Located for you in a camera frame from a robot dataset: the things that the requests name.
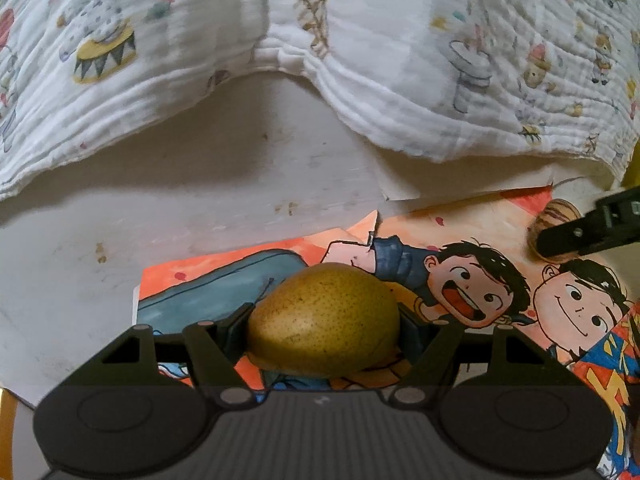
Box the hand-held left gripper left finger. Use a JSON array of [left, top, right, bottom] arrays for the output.
[[65, 302, 258, 411]]

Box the striped brown round object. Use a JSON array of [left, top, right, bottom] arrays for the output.
[[529, 199, 584, 262]]

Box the colourful printed mat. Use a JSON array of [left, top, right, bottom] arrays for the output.
[[570, 302, 640, 480]]

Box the yellow plastic basin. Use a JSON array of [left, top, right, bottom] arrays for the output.
[[621, 139, 640, 187]]

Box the white cartoon printed blanket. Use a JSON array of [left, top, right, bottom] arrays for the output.
[[254, 0, 640, 181], [0, 0, 281, 202]]

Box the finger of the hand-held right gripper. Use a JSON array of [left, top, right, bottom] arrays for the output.
[[536, 187, 640, 262]]

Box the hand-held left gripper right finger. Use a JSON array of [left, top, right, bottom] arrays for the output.
[[390, 304, 581, 408]]

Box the yellow-brown pear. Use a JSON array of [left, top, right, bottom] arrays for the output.
[[246, 263, 402, 380]]

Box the cartoon children poster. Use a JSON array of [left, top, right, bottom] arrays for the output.
[[132, 185, 636, 396]]

